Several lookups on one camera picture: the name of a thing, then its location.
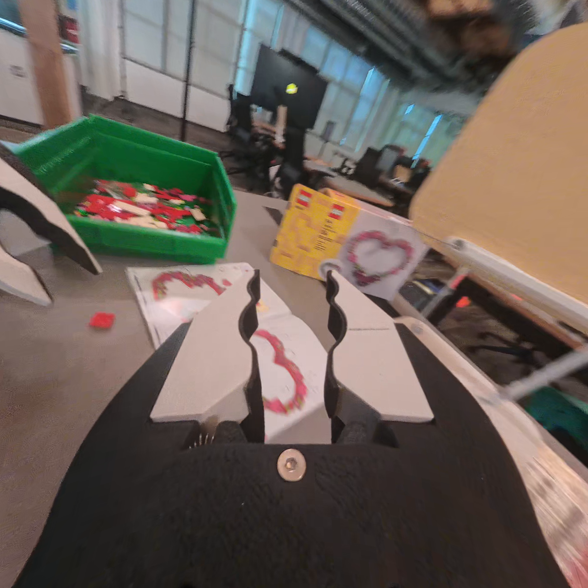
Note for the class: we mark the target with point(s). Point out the teal cloth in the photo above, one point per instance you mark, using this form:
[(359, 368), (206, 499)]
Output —
[(560, 413)]

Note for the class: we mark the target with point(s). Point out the red square lego plate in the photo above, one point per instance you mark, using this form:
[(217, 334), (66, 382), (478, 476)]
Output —
[(101, 320)]

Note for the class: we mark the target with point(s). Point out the lego instruction booklet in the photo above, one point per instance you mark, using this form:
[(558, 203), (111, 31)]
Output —
[(285, 367)]

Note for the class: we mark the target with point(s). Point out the black stand pole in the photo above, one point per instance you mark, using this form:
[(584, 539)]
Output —
[(187, 69)]

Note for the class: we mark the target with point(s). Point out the black office chair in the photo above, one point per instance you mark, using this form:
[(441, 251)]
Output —
[(374, 167)]

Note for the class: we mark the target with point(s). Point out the yellow lego box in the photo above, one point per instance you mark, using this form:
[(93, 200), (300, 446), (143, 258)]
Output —
[(312, 229)]

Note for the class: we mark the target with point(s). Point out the wooden post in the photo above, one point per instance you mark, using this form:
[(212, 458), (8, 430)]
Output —
[(48, 59)]

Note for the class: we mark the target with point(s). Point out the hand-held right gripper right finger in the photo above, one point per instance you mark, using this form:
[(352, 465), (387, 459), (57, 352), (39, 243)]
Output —
[(376, 367)]

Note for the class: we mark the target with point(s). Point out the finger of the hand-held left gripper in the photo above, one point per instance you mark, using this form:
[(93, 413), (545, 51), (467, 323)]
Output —
[(18, 278), (23, 188)]

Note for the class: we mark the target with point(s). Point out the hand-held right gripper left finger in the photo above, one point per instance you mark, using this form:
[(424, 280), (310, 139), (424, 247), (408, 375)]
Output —
[(206, 363)]

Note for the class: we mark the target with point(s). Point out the pile of lego pieces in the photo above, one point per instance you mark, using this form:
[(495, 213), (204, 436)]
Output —
[(138, 209)]

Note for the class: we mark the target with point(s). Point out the black television screen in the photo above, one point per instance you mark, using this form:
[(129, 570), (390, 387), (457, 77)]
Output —
[(275, 78)]

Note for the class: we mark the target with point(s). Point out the green plastic bin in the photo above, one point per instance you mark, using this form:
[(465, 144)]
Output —
[(138, 147)]

